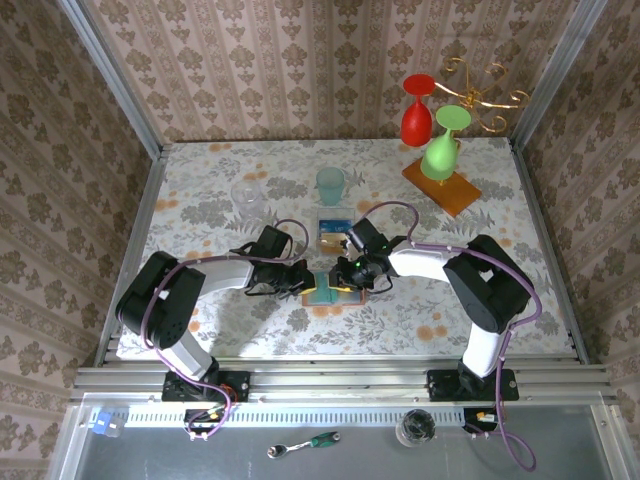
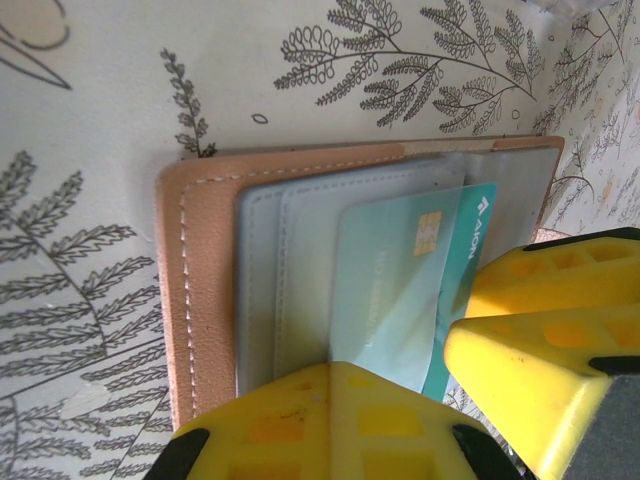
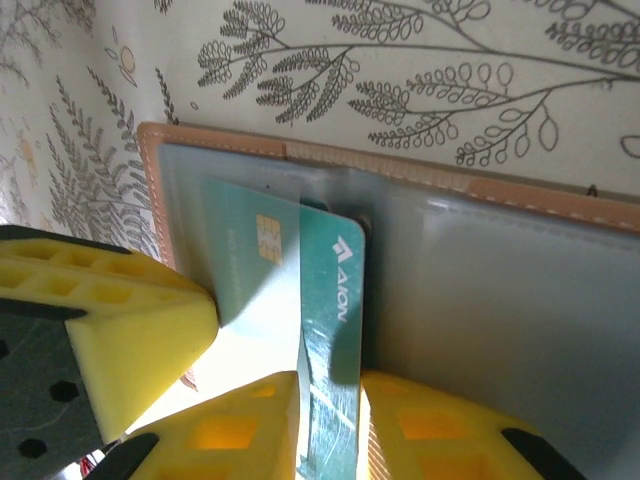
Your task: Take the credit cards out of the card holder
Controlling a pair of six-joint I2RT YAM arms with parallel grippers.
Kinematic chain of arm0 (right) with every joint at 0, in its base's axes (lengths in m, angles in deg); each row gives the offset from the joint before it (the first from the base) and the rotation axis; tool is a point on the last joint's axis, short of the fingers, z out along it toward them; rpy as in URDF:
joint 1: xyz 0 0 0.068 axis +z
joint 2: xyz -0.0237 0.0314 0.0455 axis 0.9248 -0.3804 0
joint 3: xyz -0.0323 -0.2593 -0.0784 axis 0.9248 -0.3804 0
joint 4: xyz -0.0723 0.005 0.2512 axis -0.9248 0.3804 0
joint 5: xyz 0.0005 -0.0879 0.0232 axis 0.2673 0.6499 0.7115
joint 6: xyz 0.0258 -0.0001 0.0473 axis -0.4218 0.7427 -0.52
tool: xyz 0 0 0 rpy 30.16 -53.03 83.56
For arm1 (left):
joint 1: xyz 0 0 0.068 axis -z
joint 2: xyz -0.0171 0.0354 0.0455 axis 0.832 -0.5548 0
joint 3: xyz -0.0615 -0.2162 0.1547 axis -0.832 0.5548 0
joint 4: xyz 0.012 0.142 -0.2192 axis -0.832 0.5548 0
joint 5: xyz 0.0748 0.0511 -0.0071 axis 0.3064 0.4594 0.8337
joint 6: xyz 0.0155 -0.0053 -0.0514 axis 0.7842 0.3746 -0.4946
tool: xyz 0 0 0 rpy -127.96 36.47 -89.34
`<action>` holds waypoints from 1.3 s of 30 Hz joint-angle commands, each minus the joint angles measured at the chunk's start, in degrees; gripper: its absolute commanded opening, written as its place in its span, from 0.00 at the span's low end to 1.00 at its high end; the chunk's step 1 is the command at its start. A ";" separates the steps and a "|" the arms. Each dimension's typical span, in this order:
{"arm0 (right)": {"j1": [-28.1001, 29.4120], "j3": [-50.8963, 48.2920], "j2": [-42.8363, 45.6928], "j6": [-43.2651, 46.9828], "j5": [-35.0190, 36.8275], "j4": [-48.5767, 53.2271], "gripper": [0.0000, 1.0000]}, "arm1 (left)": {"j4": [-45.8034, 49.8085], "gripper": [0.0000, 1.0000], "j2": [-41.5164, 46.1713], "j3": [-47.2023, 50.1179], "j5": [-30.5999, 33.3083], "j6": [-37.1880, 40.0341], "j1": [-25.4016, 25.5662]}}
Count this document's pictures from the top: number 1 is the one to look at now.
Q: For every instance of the teal credit card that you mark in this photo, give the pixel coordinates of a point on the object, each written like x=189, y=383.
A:
x=324, y=290

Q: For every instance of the brown card holder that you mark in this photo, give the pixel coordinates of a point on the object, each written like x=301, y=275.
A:
x=355, y=299

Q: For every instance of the gold credit card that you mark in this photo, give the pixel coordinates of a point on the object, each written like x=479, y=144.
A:
x=332, y=242

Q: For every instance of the blue credit card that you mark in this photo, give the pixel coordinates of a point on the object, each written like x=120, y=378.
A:
x=342, y=227
x=326, y=225

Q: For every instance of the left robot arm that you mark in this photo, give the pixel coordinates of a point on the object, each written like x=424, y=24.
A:
x=160, y=310

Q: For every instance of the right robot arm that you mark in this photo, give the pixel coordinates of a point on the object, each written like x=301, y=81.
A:
x=487, y=292

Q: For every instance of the clear acrylic card box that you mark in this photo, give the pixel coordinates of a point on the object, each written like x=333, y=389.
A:
x=332, y=212

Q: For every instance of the floral tablecloth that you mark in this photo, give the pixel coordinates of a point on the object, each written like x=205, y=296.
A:
x=350, y=330

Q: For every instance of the clear glass tumbler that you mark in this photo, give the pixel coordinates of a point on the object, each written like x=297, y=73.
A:
x=246, y=196

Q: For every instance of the teal plastic cup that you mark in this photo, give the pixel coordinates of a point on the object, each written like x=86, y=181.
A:
x=330, y=187

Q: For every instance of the wooden rack base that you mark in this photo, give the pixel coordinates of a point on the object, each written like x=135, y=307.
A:
x=457, y=196

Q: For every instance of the green wine glass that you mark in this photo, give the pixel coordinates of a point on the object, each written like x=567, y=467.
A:
x=439, y=159

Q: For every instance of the red wine glass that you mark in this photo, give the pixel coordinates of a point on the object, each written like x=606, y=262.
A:
x=416, y=125

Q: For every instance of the clear glass jar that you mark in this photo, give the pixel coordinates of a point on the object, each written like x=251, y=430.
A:
x=415, y=427

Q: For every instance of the grey metal shelf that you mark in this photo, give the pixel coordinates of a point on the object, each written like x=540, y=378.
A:
x=350, y=460

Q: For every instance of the blue white plastic part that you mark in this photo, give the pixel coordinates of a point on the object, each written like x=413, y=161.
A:
x=102, y=424

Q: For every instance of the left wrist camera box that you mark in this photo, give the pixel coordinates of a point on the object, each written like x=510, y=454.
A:
x=276, y=242

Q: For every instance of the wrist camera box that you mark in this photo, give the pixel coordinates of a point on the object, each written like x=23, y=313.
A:
x=276, y=242
x=365, y=234

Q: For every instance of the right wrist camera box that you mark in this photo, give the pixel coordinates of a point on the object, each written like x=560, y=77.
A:
x=365, y=234

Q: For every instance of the aluminium front frame rail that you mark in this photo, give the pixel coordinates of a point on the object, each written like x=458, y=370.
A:
x=340, y=380

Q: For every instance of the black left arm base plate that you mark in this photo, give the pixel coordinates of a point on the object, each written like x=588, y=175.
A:
x=235, y=385

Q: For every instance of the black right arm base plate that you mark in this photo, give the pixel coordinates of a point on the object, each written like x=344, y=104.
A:
x=507, y=386

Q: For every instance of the aluminium frame post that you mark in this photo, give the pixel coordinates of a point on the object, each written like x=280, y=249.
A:
x=115, y=80
x=555, y=75

